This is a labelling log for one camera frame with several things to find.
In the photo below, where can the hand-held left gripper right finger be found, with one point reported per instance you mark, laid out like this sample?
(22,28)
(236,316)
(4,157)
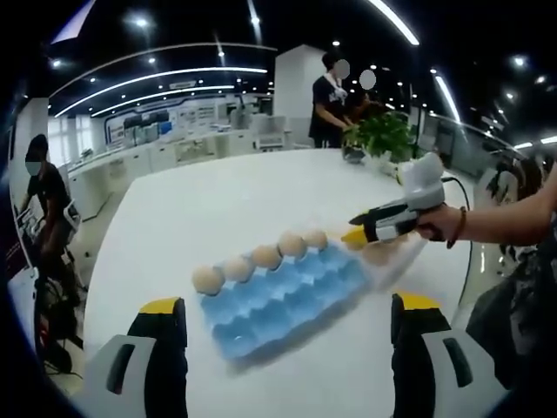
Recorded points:
(413,348)

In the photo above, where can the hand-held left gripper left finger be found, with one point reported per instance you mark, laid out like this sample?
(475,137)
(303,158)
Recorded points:
(165,348)

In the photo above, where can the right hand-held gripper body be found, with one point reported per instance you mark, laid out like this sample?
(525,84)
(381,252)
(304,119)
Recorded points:
(426,178)

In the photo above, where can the group of tan eggs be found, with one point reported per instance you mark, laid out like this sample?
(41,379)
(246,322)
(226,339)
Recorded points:
(378,256)

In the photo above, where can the single tan egg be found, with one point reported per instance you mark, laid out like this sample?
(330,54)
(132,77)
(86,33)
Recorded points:
(266,257)
(237,267)
(290,244)
(208,280)
(315,239)

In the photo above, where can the blue egg tray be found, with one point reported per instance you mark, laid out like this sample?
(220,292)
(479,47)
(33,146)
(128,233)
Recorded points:
(296,305)

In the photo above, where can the person's right hand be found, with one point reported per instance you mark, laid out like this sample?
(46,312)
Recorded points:
(439,222)

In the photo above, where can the white dimpled foam board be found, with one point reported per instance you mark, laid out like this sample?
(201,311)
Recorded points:
(400,261)

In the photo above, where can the green plant in white vase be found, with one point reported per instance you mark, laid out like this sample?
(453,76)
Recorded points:
(383,132)

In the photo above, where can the dark round pot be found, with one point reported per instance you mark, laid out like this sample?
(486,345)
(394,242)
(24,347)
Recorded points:
(352,153)

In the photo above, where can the person's dark patterned clothing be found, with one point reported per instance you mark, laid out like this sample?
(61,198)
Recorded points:
(518,313)

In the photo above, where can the dark equipment pile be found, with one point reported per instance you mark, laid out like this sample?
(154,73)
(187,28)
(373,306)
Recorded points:
(56,313)

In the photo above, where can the white slatted chair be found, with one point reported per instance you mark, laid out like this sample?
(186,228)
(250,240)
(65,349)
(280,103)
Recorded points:
(272,130)

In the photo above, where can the white table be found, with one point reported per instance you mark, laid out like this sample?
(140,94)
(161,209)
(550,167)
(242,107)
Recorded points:
(196,209)

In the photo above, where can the white office chair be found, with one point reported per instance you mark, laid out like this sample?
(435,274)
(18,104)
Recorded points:
(71,215)

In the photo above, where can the long white counter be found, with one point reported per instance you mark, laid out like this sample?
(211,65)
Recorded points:
(143,157)

